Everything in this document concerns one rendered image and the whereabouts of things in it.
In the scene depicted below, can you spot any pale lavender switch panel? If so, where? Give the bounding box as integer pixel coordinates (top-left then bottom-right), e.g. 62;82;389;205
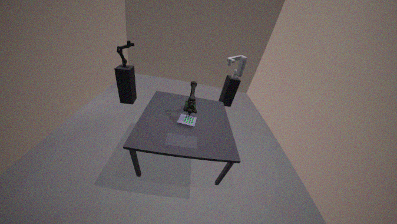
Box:
177;114;197;127

